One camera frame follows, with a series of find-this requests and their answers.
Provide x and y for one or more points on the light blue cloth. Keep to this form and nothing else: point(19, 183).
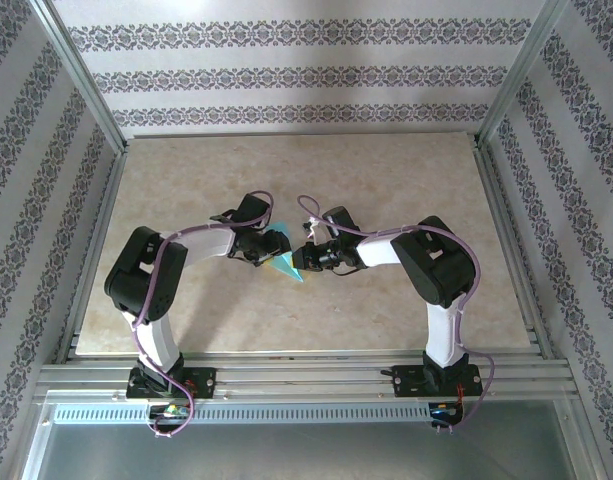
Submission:
point(288, 267)

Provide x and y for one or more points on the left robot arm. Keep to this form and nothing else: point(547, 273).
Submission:
point(146, 270)

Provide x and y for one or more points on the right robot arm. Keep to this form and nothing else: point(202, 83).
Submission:
point(436, 260)

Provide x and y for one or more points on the small circuit board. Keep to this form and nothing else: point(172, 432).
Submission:
point(443, 410)
point(171, 411)

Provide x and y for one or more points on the grey metal tray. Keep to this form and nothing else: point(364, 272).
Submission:
point(306, 452)

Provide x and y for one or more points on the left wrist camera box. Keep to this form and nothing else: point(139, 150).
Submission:
point(253, 209)

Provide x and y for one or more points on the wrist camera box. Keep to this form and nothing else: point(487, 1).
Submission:
point(340, 220)
point(253, 209)

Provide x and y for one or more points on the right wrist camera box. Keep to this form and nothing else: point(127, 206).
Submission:
point(340, 220)

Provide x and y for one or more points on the aluminium front rail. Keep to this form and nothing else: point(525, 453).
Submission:
point(296, 375)

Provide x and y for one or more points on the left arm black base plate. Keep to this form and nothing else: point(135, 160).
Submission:
point(203, 382)

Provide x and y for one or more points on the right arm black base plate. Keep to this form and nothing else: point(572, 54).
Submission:
point(406, 380)

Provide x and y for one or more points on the aluminium side rail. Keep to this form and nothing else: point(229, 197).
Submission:
point(95, 250)
point(511, 250)

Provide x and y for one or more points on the aluminium frame post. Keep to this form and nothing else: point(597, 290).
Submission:
point(518, 75)
point(79, 75)

